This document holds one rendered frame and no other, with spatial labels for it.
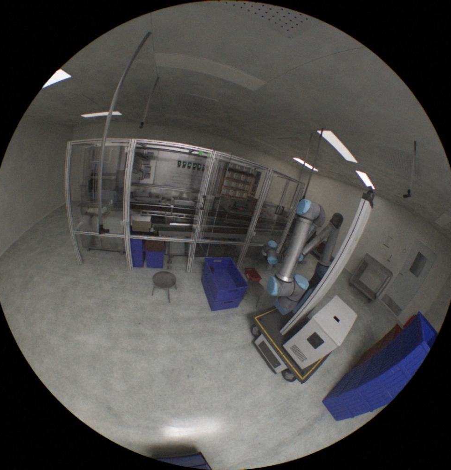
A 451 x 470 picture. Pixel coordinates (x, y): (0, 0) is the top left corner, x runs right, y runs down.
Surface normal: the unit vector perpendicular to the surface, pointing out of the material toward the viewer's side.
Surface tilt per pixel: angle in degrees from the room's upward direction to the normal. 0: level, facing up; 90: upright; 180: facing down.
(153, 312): 0
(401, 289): 90
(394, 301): 90
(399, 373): 90
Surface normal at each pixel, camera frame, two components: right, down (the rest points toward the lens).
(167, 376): 0.24, -0.88
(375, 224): -0.92, -0.07
